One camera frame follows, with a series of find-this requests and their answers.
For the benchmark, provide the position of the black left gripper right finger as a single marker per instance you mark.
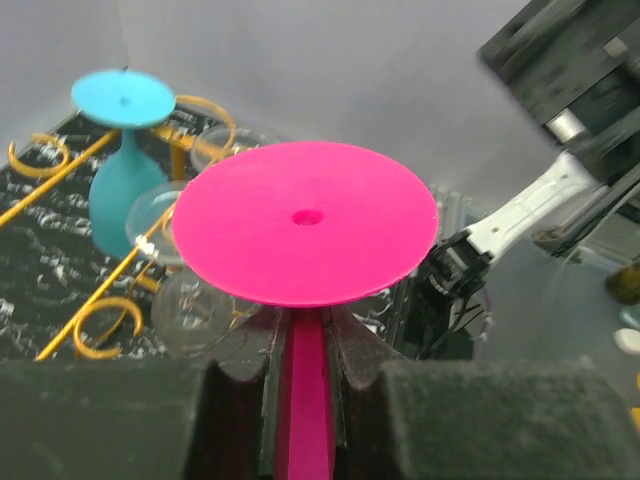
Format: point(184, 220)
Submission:
point(403, 419)

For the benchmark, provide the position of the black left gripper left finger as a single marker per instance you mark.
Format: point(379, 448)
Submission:
point(210, 417)

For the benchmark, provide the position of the clear short wine glass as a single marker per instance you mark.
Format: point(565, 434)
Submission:
point(187, 314)

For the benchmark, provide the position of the teal plastic wine glass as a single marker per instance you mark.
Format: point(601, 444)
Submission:
point(128, 101)

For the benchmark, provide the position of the magenta plastic wine glass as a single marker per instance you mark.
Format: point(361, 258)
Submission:
point(305, 225)

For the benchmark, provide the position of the clear champagne flute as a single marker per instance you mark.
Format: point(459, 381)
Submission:
point(218, 143)

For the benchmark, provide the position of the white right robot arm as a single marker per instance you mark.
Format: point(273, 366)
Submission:
point(572, 67)

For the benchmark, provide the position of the gold wire wine glass rack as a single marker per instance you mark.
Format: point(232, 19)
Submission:
point(88, 249)

